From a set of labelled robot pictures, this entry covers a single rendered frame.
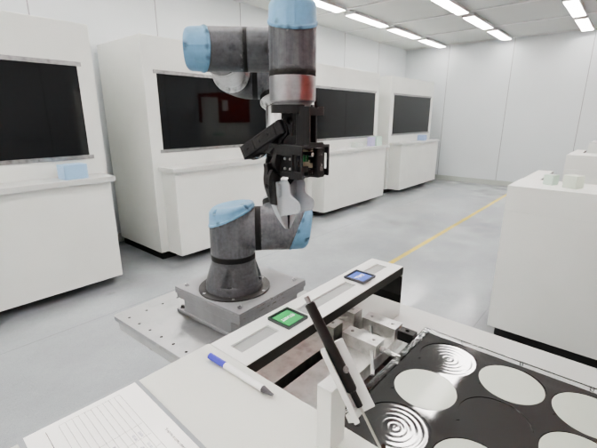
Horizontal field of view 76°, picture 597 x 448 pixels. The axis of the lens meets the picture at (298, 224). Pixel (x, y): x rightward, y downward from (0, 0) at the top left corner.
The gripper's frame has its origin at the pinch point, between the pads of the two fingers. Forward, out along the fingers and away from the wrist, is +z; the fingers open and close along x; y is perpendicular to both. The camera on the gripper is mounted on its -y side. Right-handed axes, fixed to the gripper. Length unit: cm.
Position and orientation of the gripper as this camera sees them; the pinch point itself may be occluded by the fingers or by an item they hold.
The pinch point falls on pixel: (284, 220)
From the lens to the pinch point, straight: 69.0
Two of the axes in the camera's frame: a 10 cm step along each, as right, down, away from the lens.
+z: 0.0, 9.6, 2.7
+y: 7.5, 1.8, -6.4
